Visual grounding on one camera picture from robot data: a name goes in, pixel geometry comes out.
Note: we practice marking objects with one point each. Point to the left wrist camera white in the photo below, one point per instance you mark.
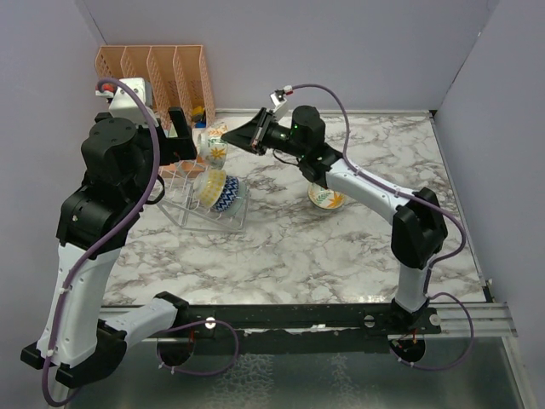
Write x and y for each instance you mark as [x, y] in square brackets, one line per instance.
[122, 105]

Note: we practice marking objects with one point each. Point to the yellow teal patterned bowl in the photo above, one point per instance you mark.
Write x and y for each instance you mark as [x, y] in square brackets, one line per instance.
[208, 186]

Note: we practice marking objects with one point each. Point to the yellow black eraser block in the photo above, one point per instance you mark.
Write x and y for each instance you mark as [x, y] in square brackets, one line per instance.
[198, 114]

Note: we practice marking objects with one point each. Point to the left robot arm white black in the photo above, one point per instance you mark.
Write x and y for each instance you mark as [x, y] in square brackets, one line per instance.
[93, 228]

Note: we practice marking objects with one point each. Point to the orange plastic file organizer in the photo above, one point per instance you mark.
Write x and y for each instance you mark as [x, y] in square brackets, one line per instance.
[178, 74]

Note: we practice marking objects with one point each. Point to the white wire dish rack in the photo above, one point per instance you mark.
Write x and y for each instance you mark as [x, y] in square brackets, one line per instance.
[180, 206]

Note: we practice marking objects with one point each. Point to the red and blue patterned bowl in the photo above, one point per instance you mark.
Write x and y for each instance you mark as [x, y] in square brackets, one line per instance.
[228, 195]

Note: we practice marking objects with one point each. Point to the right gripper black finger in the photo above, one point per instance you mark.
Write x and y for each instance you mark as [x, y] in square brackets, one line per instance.
[244, 144]
[249, 129]

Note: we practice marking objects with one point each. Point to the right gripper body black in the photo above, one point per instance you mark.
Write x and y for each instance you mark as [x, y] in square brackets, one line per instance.
[278, 139]

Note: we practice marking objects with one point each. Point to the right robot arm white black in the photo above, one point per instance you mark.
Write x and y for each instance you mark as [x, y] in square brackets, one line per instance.
[418, 226]

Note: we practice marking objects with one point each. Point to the white orange leaf bowl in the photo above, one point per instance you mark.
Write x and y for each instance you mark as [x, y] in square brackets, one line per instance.
[211, 149]

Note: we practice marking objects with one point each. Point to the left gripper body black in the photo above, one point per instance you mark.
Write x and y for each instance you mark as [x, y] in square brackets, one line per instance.
[174, 149]

